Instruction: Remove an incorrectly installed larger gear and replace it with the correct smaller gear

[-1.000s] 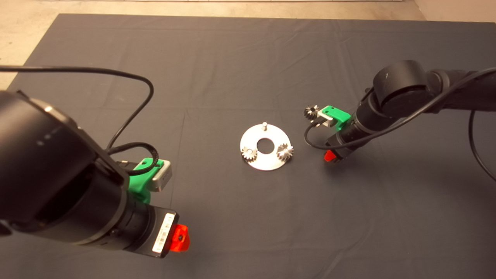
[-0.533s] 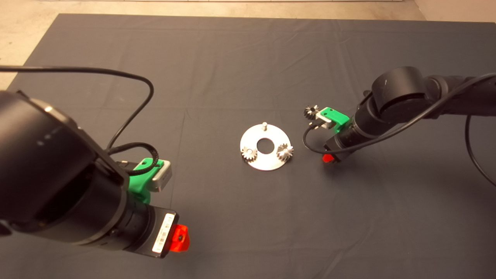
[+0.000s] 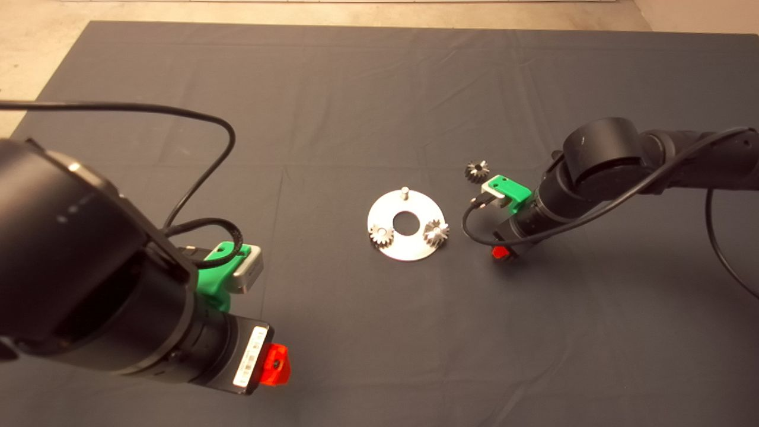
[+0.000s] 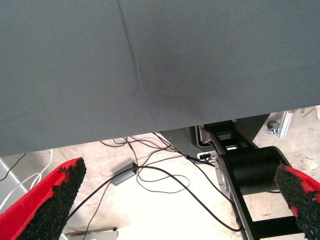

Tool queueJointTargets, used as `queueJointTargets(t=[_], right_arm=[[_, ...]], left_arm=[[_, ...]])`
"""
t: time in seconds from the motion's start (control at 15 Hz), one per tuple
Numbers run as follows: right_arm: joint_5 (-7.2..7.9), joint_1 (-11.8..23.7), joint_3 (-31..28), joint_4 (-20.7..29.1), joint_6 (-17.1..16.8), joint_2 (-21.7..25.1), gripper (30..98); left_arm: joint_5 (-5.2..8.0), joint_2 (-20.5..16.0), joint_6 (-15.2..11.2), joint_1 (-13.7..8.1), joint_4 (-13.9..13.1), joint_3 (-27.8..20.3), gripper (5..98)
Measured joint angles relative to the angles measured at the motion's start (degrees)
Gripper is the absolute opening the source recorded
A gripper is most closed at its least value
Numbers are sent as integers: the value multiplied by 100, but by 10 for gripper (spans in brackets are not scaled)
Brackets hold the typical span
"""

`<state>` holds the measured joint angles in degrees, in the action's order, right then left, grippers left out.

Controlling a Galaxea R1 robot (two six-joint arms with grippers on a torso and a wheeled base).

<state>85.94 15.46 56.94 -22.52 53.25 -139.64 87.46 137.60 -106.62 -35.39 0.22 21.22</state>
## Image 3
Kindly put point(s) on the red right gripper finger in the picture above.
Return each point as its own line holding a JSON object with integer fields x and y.
{"x": 501, "y": 252}

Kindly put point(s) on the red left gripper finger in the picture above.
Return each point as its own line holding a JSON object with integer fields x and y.
{"x": 277, "y": 365}

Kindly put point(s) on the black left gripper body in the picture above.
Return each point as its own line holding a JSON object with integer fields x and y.
{"x": 245, "y": 356}

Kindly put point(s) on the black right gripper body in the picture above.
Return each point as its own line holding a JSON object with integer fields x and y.
{"x": 519, "y": 237}

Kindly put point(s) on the small steel gear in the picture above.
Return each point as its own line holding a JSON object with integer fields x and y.
{"x": 382, "y": 236}
{"x": 477, "y": 172}
{"x": 436, "y": 233}

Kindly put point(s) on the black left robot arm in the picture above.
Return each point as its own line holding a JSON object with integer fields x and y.
{"x": 71, "y": 255}

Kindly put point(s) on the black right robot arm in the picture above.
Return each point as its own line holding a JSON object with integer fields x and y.
{"x": 599, "y": 148}

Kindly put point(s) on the round metal plate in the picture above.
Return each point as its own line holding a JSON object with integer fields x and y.
{"x": 385, "y": 213}

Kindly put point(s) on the dark grey table cloth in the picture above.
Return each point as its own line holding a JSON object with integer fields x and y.
{"x": 326, "y": 89}

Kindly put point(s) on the green right camera mount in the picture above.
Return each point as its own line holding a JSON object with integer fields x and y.
{"x": 514, "y": 188}

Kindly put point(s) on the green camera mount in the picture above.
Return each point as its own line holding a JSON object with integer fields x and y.
{"x": 514, "y": 188}
{"x": 210, "y": 284}

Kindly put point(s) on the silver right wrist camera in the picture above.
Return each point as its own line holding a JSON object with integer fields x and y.
{"x": 492, "y": 191}

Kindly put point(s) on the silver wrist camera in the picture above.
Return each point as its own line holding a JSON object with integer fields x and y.
{"x": 250, "y": 271}
{"x": 492, "y": 191}

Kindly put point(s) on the green left camera mount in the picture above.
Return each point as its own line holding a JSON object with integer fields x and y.
{"x": 210, "y": 284}

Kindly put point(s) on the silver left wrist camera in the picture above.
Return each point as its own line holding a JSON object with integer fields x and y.
{"x": 250, "y": 271}

